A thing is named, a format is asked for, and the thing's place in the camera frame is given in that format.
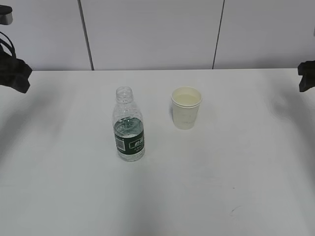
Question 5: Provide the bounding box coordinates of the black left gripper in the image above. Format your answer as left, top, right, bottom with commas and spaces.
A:
0, 58, 32, 93

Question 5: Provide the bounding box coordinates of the clear water bottle green label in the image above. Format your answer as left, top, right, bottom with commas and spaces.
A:
112, 87, 145, 162

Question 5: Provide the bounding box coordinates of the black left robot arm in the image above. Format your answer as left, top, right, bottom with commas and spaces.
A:
0, 32, 32, 93

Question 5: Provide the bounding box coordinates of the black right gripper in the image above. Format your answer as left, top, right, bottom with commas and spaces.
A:
297, 60, 315, 92

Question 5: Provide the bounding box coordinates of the white paper cup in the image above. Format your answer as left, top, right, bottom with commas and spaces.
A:
171, 87, 202, 130

